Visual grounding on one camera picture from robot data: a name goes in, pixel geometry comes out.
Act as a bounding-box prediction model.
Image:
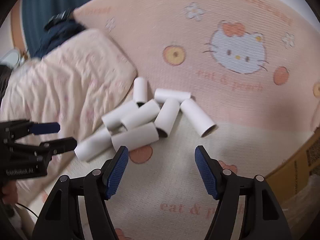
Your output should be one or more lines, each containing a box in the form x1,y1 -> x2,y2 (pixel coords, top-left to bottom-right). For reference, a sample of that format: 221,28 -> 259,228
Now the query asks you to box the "clear plastic bag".
271,172 -> 320,233

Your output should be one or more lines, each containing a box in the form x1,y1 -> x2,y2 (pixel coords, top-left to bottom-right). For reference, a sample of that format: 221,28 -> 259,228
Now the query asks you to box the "black cable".
15,202 -> 40,217

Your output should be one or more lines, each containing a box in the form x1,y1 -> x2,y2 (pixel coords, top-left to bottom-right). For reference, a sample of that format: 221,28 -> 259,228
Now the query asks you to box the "brown cardboard box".
265,130 -> 320,203

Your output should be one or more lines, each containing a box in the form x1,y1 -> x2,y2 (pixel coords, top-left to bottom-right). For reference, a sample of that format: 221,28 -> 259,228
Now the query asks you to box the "white object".
0,49 -> 22,68

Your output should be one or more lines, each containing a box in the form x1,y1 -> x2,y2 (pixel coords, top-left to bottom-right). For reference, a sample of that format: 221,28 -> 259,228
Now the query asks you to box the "pile of white paper tubes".
74,77 -> 217,162

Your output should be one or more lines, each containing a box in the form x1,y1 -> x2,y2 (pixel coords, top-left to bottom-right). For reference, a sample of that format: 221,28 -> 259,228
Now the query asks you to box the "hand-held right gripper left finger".
31,145 -> 129,240

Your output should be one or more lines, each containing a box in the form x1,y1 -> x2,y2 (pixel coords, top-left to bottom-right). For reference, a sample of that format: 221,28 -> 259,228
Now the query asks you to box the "black strap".
44,8 -> 75,30

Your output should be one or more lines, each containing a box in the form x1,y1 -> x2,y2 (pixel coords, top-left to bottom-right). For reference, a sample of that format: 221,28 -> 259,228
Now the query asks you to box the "pink printed cat mat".
12,0 -> 320,240

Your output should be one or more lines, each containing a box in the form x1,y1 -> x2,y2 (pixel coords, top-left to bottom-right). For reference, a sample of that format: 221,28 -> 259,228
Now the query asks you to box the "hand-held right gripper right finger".
194,145 -> 293,240

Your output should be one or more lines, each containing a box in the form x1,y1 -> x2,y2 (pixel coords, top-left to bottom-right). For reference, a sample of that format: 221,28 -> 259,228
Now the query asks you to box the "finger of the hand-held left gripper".
0,120 -> 61,141
37,137 -> 77,162

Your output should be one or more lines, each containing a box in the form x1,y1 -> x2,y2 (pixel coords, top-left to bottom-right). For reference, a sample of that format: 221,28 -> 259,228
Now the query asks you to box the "dark blue cloth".
32,17 -> 87,58

